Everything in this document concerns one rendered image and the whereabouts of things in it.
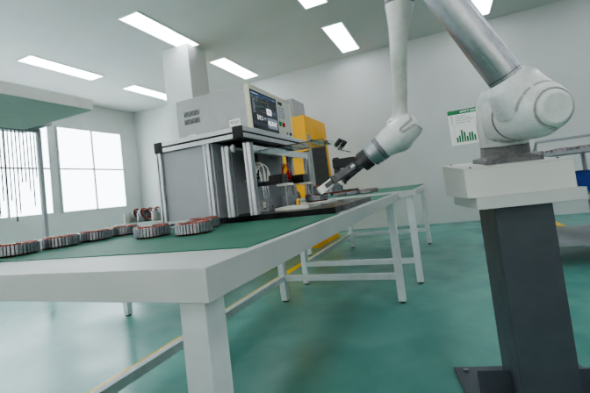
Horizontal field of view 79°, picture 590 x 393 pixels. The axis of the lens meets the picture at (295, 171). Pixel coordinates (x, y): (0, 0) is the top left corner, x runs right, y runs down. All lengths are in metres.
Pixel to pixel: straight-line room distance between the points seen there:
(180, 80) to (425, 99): 4.15
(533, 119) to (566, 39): 6.05
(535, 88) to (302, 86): 6.43
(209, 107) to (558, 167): 1.32
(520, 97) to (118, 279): 1.10
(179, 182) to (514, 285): 1.29
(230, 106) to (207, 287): 1.14
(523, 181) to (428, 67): 5.72
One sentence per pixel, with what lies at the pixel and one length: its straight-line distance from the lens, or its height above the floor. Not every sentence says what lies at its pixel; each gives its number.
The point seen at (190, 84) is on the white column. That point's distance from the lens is 5.78.
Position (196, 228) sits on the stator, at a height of 0.77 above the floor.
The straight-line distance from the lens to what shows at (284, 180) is 1.51.
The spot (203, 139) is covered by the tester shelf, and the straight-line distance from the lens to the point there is 1.48.
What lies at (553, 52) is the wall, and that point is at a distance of 7.15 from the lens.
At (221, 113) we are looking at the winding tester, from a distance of 1.61.
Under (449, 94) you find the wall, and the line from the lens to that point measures 6.85.
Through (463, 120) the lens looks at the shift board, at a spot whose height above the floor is 1.71.
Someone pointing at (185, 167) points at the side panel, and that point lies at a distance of 1.54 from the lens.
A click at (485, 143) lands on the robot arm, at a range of 1.45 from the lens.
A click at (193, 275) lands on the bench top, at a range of 0.55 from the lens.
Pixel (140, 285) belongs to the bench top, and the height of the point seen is 0.72.
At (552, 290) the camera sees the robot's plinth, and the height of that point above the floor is 0.42.
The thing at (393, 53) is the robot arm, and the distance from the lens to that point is 1.40.
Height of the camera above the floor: 0.84
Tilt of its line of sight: 3 degrees up
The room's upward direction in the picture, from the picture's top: 7 degrees counter-clockwise
